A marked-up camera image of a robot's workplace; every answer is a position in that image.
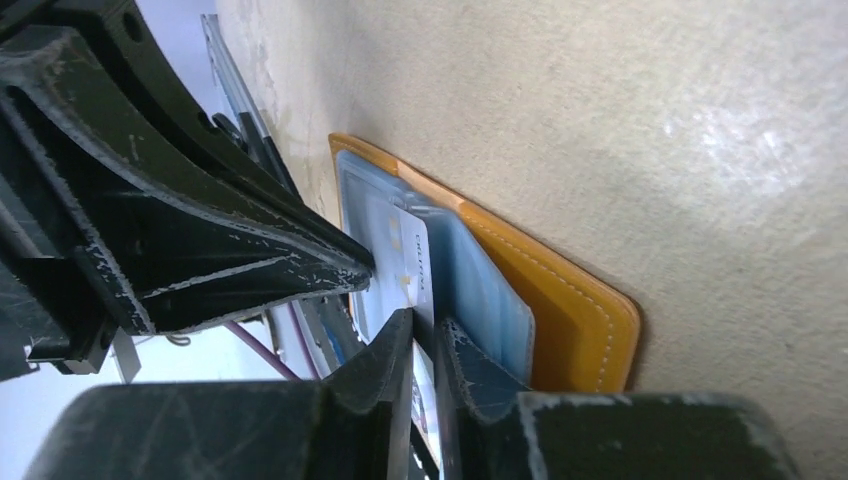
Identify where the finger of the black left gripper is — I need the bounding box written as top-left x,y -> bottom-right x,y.
52,1 -> 338,232

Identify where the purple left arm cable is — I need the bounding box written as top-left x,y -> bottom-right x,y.
221,301 -> 319,382

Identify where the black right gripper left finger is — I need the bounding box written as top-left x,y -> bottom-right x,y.
27,309 -> 414,479

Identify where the white VIP card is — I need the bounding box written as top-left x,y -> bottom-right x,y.
350,194 -> 442,466

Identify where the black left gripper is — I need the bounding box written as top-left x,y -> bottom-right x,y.
1,26 -> 374,375

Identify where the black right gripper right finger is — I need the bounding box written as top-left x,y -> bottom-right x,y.
437,319 -> 800,479

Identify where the yellow leather card holder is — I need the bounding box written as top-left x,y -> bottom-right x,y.
328,132 -> 642,393

